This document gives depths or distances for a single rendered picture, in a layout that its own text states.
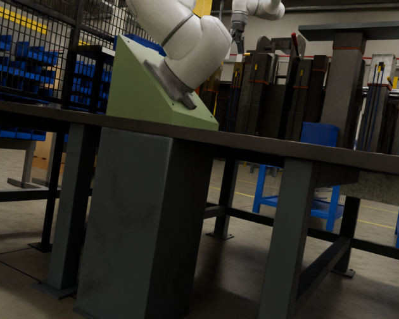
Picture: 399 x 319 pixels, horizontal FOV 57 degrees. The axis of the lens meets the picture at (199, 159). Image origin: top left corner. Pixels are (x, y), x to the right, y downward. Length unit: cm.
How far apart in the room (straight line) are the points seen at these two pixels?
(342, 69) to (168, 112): 68
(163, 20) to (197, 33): 11
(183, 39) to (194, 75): 12
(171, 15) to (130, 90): 27
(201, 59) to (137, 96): 24
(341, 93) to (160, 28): 69
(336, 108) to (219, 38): 52
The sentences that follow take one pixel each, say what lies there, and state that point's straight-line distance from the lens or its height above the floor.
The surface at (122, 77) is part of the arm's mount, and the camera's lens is 131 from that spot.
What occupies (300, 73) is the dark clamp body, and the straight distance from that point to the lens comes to 166.
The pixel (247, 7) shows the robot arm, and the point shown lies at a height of 142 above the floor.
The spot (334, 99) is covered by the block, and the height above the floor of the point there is 90.
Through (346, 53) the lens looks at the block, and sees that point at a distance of 150.
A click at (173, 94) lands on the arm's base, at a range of 124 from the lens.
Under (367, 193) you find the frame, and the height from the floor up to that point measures 53.
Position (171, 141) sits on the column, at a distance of 113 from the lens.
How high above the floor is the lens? 66
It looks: 3 degrees down
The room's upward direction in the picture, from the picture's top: 9 degrees clockwise
